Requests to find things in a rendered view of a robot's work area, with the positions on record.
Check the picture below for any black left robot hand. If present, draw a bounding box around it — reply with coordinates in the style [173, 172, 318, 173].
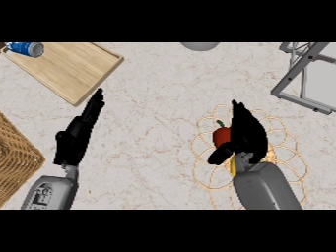
[52, 88, 106, 167]

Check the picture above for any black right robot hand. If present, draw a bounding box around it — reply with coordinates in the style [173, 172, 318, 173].
[207, 99, 269, 166]

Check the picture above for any red bell pepper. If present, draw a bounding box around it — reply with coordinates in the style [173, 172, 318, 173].
[210, 119, 232, 150]

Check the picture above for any grey tiered shelf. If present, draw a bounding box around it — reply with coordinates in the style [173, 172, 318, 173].
[269, 42, 336, 119]

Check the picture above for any yellow banana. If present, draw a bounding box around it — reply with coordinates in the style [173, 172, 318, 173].
[228, 154, 238, 177]

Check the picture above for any brown wicker basket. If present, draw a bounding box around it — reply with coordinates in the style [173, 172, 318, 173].
[0, 104, 46, 211]

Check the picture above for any pale wooden cutting board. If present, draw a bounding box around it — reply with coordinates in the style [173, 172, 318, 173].
[0, 42, 126, 107]

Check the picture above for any blue and white can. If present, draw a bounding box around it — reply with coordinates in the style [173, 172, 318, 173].
[3, 42, 44, 59]

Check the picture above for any grey round object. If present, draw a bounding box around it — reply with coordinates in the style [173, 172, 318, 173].
[179, 42, 220, 52]

